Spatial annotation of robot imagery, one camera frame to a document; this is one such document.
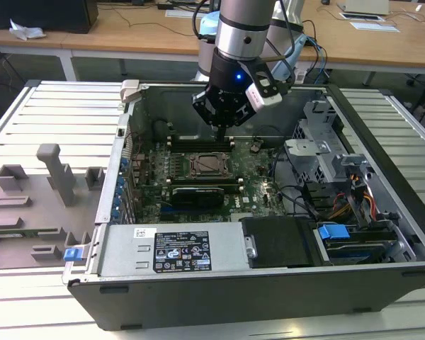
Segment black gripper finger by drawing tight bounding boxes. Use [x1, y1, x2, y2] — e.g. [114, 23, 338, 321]
[221, 103, 256, 143]
[192, 89, 225, 143]

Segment black RAM slot row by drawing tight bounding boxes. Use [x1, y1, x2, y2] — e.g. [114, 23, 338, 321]
[165, 177, 244, 189]
[166, 136, 235, 152]

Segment CPU socket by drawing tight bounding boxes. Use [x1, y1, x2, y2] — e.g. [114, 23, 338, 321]
[185, 152, 235, 180]

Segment silver metal drive cage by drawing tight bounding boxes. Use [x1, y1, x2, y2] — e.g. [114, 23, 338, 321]
[283, 98, 376, 185]

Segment grey case latch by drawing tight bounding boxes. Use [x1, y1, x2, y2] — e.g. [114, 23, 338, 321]
[121, 79, 143, 104]

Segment white paper sheet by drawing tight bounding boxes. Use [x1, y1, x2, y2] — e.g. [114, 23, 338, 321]
[164, 9, 208, 19]

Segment green motherboard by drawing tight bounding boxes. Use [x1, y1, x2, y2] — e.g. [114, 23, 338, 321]
[127, 140, 295, 224]

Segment wooden desk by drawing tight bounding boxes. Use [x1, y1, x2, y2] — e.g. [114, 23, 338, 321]
[0, 0, 425, 76]

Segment black graphics card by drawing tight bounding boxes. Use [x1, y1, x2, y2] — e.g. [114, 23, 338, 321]
[171, 186, 226, 210]

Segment black plastic shroud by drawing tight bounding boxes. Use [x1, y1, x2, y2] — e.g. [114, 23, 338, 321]
[240, 216, 332, 268]

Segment flat tray with dark window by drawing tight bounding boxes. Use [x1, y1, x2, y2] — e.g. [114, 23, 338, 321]
[337, 11, 386, 23]

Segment hard disk in blue carrier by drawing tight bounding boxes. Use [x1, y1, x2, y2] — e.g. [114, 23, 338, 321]
[317, 222, 402, 266]

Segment beige device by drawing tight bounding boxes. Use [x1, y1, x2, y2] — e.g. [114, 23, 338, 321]
[337, 0, 391, 16]

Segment white paper with blue rim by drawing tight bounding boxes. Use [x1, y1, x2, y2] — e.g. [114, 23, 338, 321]
[349, 21, 402, 33]

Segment silver power supply unit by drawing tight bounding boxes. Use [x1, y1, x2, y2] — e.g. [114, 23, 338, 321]
[97, 222, 258, 276]

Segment black computer box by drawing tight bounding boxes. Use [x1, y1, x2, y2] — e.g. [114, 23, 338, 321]
[0, 0, 99, 35]

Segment white crumpled paper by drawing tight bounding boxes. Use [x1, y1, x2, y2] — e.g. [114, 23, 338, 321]
[8, 18, 47, 40]

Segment black open PC case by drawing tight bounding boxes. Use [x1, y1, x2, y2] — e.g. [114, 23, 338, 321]
[62, 79, 425, 332]

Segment grey parts rack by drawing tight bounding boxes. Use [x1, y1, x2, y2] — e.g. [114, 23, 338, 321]
[0, 143, 106, 272]

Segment blue case latch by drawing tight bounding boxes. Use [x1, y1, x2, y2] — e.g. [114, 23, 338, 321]
[64, 247, 85, 264]

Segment green RAM stick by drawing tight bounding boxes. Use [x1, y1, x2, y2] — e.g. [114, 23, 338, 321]
[0, 229, 60, 239]

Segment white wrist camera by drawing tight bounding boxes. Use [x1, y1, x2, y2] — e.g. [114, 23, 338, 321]
[245, 69, 283, 115]

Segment black cable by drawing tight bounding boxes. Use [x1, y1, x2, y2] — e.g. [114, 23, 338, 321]
[271, 151, 320, 217]

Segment blue cable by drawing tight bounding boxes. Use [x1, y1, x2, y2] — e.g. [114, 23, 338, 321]
[303, 33, 329, 78]

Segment orange yellow wire bundle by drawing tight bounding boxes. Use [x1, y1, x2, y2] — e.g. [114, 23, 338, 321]
[331, 190, 377, 221]

